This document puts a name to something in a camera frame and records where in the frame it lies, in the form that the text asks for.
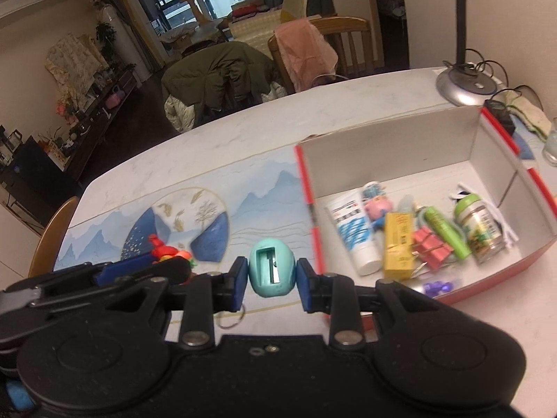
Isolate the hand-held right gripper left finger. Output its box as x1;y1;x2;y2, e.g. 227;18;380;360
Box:
100;257;249;348

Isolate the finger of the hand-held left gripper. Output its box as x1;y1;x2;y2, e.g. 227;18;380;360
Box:
39;256;192;310
30;260;154;299

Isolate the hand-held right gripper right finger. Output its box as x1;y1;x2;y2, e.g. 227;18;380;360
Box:
296;258;445;349

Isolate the red charm toy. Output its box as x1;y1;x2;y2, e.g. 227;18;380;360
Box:
148;234;195;271

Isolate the teal pencil sharpener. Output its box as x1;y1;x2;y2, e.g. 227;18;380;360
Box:
248;239;298;299

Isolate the white blue cream tube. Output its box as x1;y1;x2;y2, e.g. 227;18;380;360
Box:
325;192;384;276

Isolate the small yellow carton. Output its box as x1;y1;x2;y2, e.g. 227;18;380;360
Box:
383;212;416;280

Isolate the pink pig toy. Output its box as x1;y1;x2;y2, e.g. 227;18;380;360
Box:
363;196;393;230

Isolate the green lip balm stick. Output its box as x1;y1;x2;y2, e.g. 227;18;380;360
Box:
423;206;472;260

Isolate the red cardboard box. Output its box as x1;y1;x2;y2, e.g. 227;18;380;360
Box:
293;105;557;305

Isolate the glass jar with green lid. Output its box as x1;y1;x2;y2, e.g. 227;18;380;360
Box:
454;194;505;264

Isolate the person's left hand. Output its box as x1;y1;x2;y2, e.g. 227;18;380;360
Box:
6;381;36;411

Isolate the wooden dining chair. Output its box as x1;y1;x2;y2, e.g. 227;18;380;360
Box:
28;196;81;277
267;16;375;94

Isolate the black cabinet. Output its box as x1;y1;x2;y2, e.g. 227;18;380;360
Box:
0;135;83;229

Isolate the dark wooden tv cabinet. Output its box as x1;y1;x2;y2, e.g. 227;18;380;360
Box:
61;67;139;179

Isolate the pink handbag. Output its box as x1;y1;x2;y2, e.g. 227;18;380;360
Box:
105;87;127;109

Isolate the olive green jacket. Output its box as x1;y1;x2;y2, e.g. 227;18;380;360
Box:
162;41;275;116

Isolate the floral hanging cloth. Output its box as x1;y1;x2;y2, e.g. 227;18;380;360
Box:
45;32;109;96

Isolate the yellow curtain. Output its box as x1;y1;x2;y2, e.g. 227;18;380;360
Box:
112;0;168;68

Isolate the pink cloth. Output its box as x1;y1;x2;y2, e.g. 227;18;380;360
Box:
274;20;339;92

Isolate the green house plant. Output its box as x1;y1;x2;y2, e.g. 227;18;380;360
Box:
95;22;118;64

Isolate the white standing air conditioner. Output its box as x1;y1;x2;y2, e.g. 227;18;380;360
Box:
98;4;149;70

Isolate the silver desk lamp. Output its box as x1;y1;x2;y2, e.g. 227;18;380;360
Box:
402;0;505;107

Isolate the cream covered sofa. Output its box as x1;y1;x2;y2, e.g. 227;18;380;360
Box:
228;0;336;44

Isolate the black power adapter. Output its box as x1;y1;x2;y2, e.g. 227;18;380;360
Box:
484;99;516;136

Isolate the red cushion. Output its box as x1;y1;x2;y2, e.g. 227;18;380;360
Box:
230;3;262;18

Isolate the small clear glass jar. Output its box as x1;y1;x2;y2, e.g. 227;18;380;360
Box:
542;117;557;167

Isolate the green white knitted cloth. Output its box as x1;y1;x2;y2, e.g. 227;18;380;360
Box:
509;93;553;140

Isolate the cream throw blanket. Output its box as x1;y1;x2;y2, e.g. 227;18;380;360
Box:
282;0;325;22

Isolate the metal key ring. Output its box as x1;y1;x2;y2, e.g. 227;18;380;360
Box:
215;304;246;329

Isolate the black lamp cable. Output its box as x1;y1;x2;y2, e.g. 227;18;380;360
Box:
441;48;544;105

